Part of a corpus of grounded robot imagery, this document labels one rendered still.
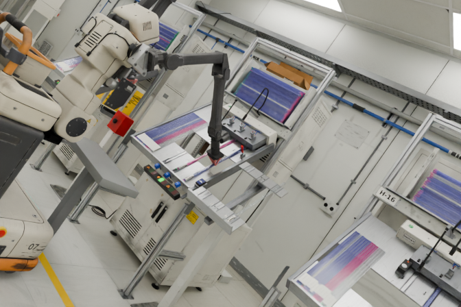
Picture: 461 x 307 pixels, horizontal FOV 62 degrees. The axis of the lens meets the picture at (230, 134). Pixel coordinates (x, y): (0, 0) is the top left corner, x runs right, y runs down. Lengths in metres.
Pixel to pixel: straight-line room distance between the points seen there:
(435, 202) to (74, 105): 1.87
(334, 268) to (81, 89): 1.47
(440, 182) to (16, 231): 2.07
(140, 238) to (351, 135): 2.36
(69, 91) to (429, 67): 3.40
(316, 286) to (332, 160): 2.31
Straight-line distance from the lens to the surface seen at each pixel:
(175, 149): 2.58
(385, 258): 2.19
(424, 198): 2.31
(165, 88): 3.73
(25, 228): 1.93
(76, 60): 3.90
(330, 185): 4.02
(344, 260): 2.08
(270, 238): 4.13
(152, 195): 2.87
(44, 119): 1.67
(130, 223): 2.96
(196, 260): 2.31
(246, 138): 2.58
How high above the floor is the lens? 1.10
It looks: 1 degrees up
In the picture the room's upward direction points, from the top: 35 degrees clockwise
